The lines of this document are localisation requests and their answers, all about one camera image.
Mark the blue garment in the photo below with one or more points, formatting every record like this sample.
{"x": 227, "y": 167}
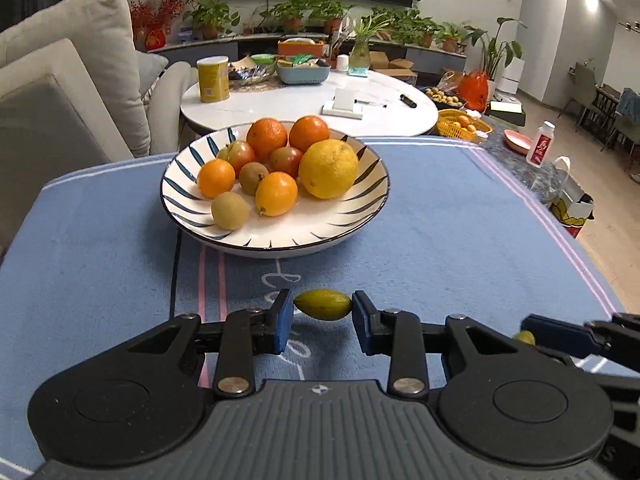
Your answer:
{"x": 629, "y": 104}

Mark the small white cylinder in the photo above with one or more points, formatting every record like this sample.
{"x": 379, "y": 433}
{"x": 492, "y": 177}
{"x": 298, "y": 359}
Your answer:
{"x": 343, "y": 64}

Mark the tall leafy floor plant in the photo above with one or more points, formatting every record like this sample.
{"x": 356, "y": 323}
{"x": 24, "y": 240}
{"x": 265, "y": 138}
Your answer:
{"x": 492, "y": 55}

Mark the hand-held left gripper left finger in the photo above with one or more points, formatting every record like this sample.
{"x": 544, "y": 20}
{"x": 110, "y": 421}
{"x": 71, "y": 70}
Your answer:
{"x": 284, "y": 322}

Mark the teal plastic basket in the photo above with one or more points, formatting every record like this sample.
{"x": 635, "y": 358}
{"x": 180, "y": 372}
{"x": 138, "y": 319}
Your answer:
{"x": 300, "y": 76}

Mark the cardboard box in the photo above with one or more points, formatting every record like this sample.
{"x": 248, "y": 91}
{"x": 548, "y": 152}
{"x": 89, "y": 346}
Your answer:
{"x": 400, "y": 64}

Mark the light grey throw pillow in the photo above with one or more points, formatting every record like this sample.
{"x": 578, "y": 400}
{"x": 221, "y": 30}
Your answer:
{"x": 150, "y": 72}

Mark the small round orange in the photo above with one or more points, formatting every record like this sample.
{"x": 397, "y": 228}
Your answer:
{"x": 216, "y": 178}

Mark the pile of small tangerines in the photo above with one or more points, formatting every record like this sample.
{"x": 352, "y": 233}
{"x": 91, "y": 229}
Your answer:
{"x": 462, "y": 122}

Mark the large yellow lemon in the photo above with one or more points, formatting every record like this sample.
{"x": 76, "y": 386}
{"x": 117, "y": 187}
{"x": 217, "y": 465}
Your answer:
{"x": 328, "y": 168}

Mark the white printed shopping bag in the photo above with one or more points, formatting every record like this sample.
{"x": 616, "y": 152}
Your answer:
{"x": 572, "y": 205}

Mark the dining chair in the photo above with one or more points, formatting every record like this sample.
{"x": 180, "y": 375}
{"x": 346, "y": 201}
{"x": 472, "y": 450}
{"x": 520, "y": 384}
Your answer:
{"x": 580, "y": 87}

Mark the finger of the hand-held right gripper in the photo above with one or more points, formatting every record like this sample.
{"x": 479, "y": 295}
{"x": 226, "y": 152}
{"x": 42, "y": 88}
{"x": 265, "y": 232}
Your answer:
{"x": 590, "y": 365}
{"x": 555, "y": 332}

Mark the white blue striped plate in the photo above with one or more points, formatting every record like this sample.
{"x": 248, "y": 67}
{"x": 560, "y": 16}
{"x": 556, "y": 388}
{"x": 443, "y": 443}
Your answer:
{"x": 280, "y": 232}

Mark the orange box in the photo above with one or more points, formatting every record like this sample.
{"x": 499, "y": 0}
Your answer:
{"x": 300, "y": 47}

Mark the orange plastic bag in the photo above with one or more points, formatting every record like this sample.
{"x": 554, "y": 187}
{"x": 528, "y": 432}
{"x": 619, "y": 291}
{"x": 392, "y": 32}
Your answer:
{"x": 474, "y": 90}

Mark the white air purifier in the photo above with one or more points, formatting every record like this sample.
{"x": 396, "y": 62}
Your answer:
{"x": 512, "y": 77}

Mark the row of potted plants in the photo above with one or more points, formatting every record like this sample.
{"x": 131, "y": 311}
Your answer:
{"x": 295, "y": 15}

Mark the small green oval fruit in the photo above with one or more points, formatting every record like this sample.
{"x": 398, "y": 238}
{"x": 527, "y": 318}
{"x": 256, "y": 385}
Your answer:
{"x": 525, "y": 336}
{"x": 322, "y": 304}

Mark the yellow can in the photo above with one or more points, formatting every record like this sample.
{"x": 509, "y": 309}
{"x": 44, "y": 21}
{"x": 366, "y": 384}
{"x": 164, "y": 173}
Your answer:
{"x": 213, "y": 80}

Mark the flat white black box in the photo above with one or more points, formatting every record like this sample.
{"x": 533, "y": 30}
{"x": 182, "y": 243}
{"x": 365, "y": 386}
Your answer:
{"x": 507, "y": 112}

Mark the tray of golden balls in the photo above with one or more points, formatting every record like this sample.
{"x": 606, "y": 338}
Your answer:
{"x": 444, "y": 97}

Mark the blue table cloth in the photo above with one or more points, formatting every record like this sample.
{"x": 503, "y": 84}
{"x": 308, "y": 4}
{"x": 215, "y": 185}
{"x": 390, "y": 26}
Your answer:
{"x": 450, "y": 220}

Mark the grey television cabinet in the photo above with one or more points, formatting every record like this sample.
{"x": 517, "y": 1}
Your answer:
{"x": 225, "y": 50}

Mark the white napkin holder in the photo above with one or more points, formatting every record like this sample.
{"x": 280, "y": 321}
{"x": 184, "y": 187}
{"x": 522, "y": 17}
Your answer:
{"x": 344, "y": 102}

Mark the brown kiwi fruit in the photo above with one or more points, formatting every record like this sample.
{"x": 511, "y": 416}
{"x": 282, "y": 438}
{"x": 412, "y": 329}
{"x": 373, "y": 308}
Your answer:
{"x": 254, "y": 177}
{"x": 230, "y": 210}

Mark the green bowl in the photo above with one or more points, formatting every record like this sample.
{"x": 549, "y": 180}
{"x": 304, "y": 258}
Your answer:
{"x": 262, "y": 58}

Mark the pile of snack wrappers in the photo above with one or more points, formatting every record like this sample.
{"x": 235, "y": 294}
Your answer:
{"x": 247, "y": 74}

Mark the large orange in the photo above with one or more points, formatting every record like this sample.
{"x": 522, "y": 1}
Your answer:
{"x": 309, "y": 132}
{"x": 266, "y": 137}

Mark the black white pen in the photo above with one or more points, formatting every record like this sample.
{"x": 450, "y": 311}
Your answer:
{"x": 375, "y": 104}

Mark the oval yellow-orange citrus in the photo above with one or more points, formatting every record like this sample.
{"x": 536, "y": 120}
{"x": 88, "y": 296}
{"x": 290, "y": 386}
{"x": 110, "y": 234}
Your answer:
{"x": 276, "y": 193}

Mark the red tomato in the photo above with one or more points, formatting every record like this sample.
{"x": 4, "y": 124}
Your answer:
{"x": 240, "y": 154}
{"x": 286, "y": 161}

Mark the red flower arrangement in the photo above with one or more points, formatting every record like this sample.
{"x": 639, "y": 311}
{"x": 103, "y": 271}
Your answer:
{"x": 160, "y": 15}

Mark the beige sofa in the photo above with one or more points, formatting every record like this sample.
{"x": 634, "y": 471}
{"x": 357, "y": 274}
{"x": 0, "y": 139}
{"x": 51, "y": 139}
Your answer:
{"x": 75, "y": 30}

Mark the pink bowl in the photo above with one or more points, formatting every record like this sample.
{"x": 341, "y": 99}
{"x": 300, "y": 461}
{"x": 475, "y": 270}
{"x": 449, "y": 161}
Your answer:
{"x": 517, "y": 141}

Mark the white bottle red label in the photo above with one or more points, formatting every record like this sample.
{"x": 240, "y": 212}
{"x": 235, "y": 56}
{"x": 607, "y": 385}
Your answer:
{"x": 540, "y": 147}

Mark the yellow mesh basket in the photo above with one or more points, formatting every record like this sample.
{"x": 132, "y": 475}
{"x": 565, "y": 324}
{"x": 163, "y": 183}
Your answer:
{"x": 450, "y": 132}

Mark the glass vase with plant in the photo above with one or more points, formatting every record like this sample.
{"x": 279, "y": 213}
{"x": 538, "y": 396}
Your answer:
{"x": 360, "y": 57}

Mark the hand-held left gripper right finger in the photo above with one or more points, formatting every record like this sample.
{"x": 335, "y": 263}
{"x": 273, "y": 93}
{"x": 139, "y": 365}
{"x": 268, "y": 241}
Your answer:
{"x": 361, "y": 320}

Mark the round white table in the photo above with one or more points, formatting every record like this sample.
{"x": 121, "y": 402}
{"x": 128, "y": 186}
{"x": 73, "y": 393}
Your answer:
{"x": 300, "y": 100}

